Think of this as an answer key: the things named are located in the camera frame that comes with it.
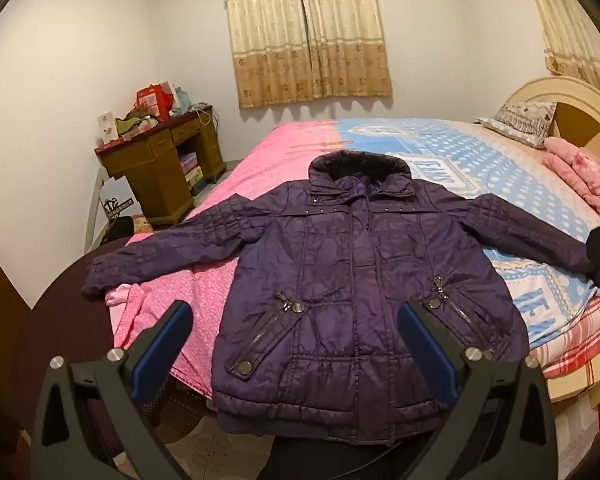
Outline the brown wooden desk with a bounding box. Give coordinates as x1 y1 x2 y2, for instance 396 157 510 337
94 106 227 226

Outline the dark maroon round seat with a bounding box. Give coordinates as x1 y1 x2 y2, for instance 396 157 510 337
12 237 131 456

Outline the beige patterned curtain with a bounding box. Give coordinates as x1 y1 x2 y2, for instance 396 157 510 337
221 0 394 109
517 0 600 101

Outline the pink folded blanket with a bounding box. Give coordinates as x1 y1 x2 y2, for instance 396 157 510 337
541 136 600 227

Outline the bed with pink blue sheets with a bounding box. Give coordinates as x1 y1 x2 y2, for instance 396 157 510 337
105 117 600 398

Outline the purple quilted jacket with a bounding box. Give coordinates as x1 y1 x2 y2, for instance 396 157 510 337
81 151 600 448

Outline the red gift box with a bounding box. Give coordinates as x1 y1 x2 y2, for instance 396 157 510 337
136 82 175 122

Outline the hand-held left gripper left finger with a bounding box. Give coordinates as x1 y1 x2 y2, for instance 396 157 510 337
30 300 195 480

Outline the green cloth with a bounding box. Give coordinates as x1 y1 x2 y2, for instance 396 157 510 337
116 114 158 135

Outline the cream wooden bed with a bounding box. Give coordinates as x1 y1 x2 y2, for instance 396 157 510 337
497 76 600 403

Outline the white card box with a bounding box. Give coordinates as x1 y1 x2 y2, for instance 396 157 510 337
97 109 119 144

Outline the grey patterned pillow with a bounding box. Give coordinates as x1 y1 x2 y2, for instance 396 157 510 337
477 100 557 150

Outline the stack of boxes in desk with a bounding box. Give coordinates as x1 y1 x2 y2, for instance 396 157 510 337
179 154 206 197

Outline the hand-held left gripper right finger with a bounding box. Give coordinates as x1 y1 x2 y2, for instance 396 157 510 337
396 300 561 480

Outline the grey metal frame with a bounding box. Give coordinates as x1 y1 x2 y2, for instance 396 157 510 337
83 166 110 253

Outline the white paper bag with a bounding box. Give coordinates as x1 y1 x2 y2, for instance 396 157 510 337
99 176 142 222

